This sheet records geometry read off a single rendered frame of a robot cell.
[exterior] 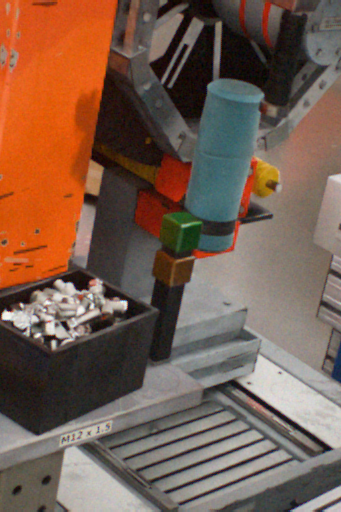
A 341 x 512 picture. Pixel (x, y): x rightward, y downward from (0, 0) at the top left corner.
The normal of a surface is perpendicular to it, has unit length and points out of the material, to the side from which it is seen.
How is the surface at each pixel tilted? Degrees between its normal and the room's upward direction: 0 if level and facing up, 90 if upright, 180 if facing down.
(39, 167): 90
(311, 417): 0
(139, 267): 90
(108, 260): 90
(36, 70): 90
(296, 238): 0
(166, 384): 0
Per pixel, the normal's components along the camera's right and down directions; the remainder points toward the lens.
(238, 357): 0.66, 0.42
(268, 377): 0.18, -0.89
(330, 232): -0.70, 0.18
